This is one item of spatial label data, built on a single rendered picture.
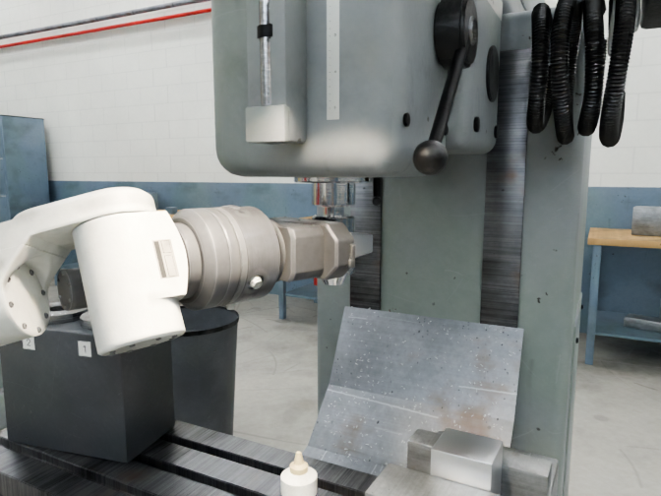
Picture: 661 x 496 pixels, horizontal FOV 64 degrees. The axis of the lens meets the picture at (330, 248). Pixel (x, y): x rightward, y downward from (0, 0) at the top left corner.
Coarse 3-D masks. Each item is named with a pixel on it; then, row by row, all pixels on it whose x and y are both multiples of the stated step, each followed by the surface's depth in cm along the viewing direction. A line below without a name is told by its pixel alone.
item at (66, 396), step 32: (64, 320) 79; (0, 352) 79; (32, 352) 77; (64, 352) 75; (96, 352) 74; (128, 352) 74; (160, 352) 81; (32, 384) 78; (64, 384) 76; (96, 384) 74; (128, 384) 74; (160, 384) 81; (32, 416) 79; (64, 416) 77; (96, 416) 75; (128, 416) 74; (160, 416) 82; (64, 448) 78; (96, 448) 76; (128, 448) 75
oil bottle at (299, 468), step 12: (300, 456) 57; (288, 468) 58; (300, 468) 57; (312, 468) 59; (288, 480) 56; (300, 480) 56; (312, 480) 57; (288, 492) 56; (300, 492) 56; (312, 492) 57
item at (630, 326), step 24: (312, 216) 526; (648, 216) 359; (600, 240) 348; (624, 240) 342; (648, 240) 337; (72, 264) 626; (312, 288) 494; (600, 312) 411; (624, 336) 353; (648, 336) 352
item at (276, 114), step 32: (256, 0) 44; (288, 0) 43; (256, 32) 44; (288, 32) 43; (256, 64) 44; (288, 64) 43; (256, 96) 45; (288, 96) 44; (256, 128) 45; (288, 128) 44
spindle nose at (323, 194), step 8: (312, 184) 56; (320, 184) 55; (328, 184) 54; (336, 184) 54; (344, 184) 55; (352, 184) 55; (312, 192) 56; (320, 192) 55; (328, 192) 54; (336, 192) 54; (344, 192) 55; (352, 192) 55; (312, 200) 56; (320, 200) 55; (328, 200) 55; (336, 200) 55; (344, 200) 55; (352, 200) 56
